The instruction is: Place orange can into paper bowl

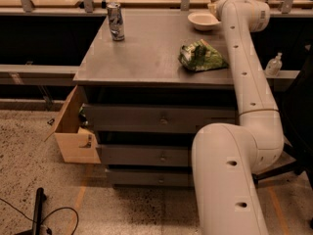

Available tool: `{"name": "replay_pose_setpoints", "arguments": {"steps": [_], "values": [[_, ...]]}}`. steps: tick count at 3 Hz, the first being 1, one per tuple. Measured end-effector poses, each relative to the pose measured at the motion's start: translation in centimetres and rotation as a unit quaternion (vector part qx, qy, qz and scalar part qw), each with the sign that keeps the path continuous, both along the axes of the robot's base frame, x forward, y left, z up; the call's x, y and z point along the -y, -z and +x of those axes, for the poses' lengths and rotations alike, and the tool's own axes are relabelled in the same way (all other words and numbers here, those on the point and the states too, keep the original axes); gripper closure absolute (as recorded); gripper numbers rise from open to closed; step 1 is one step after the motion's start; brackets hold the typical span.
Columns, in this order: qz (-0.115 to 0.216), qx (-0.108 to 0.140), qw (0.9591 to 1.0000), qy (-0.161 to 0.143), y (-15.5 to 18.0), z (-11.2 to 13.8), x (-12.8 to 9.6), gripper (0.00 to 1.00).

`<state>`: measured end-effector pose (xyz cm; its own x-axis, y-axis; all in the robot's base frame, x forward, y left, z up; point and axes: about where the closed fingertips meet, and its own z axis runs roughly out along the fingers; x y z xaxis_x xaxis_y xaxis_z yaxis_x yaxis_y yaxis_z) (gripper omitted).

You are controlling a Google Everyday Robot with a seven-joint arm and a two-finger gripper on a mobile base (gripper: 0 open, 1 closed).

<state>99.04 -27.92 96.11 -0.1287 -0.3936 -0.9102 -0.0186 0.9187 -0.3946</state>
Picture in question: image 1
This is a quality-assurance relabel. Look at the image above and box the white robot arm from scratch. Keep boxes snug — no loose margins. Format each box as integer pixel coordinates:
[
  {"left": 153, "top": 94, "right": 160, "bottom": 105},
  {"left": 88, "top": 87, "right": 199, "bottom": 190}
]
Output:
[{"left": 192, "top": 0, "right": 284, "bottom": 235}]

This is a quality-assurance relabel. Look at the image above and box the white paper bowl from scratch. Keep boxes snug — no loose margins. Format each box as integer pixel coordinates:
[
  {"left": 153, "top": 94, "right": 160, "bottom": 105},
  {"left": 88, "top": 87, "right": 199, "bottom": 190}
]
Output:
[{"left": 188, "top": 12, "right": 220, "bottom": 31}]

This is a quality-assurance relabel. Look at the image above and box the silver blue tall can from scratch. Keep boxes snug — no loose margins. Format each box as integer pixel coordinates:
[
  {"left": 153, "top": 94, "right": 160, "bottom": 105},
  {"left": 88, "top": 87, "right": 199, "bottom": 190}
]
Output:
[{"left": 107, "top": 2, "right": 124, "bottom": 41}]

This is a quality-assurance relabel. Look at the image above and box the green chip bag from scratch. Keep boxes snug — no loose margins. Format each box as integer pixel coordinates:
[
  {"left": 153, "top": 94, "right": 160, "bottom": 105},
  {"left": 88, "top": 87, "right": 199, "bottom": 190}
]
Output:
[{"left": 178, "top": 39, "right": 228, "bottom": 72}]

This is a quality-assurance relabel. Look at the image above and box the clear sanitizer bottle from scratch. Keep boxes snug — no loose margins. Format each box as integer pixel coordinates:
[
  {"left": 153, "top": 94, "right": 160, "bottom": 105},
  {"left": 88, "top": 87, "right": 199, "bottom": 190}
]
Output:
[{"left": 265, "top": 52, "right": 282, "bottom": 76}]

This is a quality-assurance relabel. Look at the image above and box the grey drawer cabinet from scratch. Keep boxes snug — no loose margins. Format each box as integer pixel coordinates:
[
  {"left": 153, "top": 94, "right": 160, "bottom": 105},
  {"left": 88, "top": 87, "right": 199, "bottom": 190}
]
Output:
[{"left": 74, "top": 10, "right": 238, "bottom": 174}]

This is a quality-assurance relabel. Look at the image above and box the black office chair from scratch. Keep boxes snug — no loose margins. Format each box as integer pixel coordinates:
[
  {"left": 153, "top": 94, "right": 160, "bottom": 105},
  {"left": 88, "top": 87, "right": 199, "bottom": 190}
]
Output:
[{"left": 252, "top": 44, "right": 313, "bottom": 230}]

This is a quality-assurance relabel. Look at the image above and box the top grey drawer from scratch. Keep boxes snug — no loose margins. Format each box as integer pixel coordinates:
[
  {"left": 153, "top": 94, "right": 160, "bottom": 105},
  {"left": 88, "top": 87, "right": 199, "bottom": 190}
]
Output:
[{"left": 83, "top": 104, "right": 236, "bottom": 133}]

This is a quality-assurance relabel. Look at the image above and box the grey drawer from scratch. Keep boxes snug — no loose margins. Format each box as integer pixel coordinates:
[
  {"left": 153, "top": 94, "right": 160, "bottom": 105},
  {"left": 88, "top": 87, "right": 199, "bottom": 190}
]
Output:
[
  {"left": 106, "top": 169, "right": 194, "bottom": 187},
  {"left": 97, "top": 144, "right": 190, "bottom": 167},
  {"left": 83, "top": 104, "right": 236, "bottom": 133}
]

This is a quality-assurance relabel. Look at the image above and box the middle grey drawer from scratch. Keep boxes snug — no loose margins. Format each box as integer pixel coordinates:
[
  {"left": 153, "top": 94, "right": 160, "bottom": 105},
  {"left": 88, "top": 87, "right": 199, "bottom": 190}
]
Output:
[{"left": 97, "top": 144, "right": 190, "bottom": 167}]

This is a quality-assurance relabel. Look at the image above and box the bottom grey drawer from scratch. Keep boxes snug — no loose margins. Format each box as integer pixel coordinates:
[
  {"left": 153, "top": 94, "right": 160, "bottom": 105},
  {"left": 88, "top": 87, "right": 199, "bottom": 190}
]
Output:
[{"left": 106, "top": 169, "right": 194, "bottom": 187}]

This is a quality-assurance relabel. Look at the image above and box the cardboard box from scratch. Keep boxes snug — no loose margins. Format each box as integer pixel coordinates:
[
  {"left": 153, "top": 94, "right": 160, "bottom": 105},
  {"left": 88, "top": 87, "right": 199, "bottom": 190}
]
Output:
[{"left": 45, "top": 86, "right": 101, "bottom": 164}]

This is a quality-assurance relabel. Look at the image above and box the black stand leg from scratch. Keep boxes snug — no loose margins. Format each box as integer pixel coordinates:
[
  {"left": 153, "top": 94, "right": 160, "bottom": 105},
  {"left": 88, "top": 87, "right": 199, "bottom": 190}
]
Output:
[{"left": 16, "top": 187, "right": 47, "bottom": 235}]

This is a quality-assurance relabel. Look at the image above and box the black floor cable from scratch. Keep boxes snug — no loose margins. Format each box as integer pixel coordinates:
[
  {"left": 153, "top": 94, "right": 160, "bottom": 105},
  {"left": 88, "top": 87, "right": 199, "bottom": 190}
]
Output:
[{"left": 0, "top": 197, "right": 80, "bottom": 235}]

